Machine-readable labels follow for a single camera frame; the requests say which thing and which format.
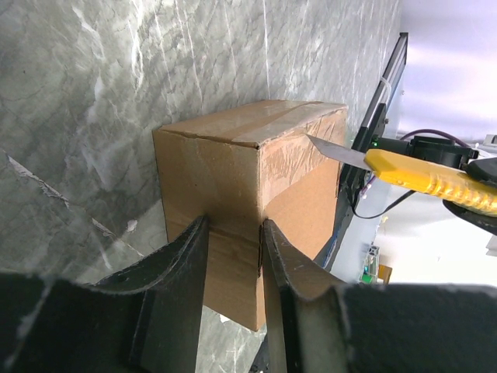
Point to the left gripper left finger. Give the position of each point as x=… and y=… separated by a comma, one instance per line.
x=144, y=318

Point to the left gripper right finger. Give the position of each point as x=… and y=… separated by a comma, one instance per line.
x=317, y=323

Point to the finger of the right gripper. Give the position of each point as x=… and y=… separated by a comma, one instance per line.
x=485, y=222
x=482, y=169

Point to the yellow utility knife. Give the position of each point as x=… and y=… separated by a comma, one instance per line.
x=415, y=174

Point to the brown cardboard express box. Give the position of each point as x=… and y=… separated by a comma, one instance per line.
x=240, y=167

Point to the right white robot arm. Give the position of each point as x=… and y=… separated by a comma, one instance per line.
x=444, y=151

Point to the aluminium rail frame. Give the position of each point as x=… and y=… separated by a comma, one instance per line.
x=390, y=79

